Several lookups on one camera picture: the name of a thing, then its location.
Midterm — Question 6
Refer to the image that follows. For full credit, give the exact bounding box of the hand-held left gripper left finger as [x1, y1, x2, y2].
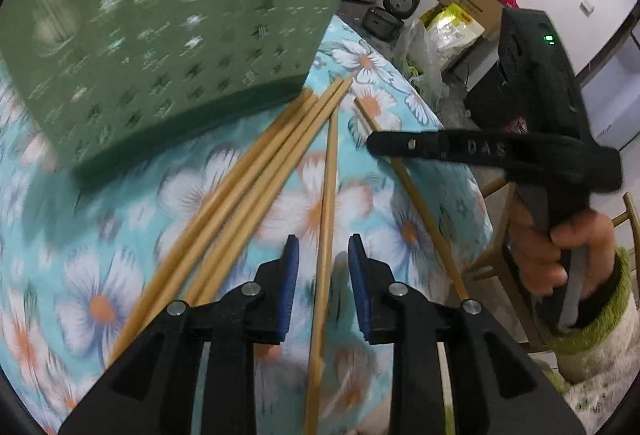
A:
[59, 234, 301, 435]

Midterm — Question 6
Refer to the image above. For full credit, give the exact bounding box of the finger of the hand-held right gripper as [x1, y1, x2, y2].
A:
[366, 129, 507, 169]

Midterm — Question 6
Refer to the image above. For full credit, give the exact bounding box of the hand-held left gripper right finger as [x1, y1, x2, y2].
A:
[347, 232, 586, 435]

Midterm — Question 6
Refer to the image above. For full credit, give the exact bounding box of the single wooden chopstick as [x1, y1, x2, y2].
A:
[354, 96, 471, 302]
[302, 112, 341, 435]

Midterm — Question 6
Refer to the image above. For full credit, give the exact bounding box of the bundle of wooden chopsticks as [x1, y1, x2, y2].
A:
[102, 76, 355, 368]

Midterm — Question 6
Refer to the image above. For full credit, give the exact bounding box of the green plastic utensil holder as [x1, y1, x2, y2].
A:
[0, 0, 383, 188]

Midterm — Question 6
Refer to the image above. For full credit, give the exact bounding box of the person's right forearm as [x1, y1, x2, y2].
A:
[537, 245, 640, 421]

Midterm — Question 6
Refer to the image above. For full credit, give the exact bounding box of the person's right hand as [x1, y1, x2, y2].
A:
[511, 209, 617, 311]

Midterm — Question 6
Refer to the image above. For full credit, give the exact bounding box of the clear bag of vegetables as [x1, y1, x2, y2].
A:
[397, 18, 448, 98]

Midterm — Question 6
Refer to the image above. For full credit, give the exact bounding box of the brown cardboard box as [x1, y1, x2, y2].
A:
[434, 0, 506, 71]

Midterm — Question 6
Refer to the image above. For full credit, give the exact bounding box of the yellow printed package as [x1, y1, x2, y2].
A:
[424, 2, 487, 61]

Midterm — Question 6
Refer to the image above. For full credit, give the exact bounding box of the black rice cooker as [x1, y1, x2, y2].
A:
[361, 0, 420, 42]

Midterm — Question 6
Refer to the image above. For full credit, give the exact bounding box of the blue floral tablecloth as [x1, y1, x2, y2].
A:
[0, 12, 493, 435]

